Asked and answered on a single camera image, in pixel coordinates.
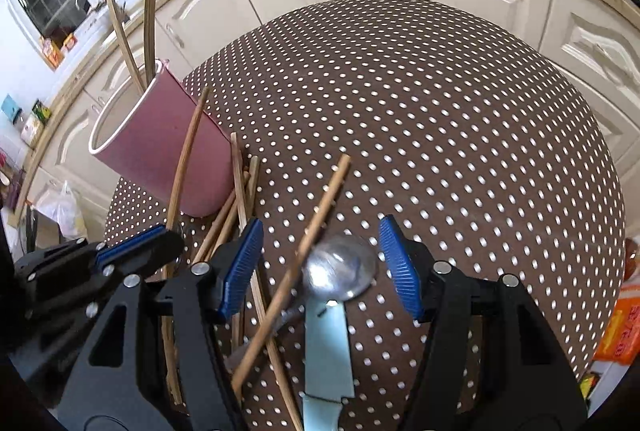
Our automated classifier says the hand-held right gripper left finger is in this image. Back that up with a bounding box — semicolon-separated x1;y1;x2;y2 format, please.
55;218;264;431

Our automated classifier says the brown polka dot tablecloth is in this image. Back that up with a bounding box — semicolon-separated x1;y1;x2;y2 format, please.
102;0;626;431

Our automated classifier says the bunch of wooden chopsticks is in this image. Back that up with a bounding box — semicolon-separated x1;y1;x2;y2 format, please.
100;0;307;431

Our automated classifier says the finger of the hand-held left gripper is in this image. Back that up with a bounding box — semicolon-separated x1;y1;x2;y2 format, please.
94;225;185;279

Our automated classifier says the orange snack packet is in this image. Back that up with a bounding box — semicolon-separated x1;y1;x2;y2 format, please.
592;293;640;367

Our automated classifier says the light blue knife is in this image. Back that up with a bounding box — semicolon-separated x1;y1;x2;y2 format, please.
301;298;357;431

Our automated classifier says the blue box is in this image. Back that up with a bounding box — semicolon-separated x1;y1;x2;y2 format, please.
0;94;23;119

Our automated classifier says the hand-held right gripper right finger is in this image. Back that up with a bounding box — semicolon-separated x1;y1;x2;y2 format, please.
378;215;588;431

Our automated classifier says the pink cup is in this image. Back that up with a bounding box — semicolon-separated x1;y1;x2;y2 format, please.
88;58;238;217

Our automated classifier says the white seasoning jar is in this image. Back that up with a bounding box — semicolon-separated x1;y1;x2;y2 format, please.
20;114;43;147

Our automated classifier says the white plastic bag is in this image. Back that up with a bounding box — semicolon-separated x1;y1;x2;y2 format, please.
37;181;86;242

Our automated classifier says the single brown chopstick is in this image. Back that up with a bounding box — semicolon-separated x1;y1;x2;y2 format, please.
231;154;352;393

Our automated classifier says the metal spoon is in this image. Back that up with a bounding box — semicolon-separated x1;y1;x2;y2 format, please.
272;235;378;334

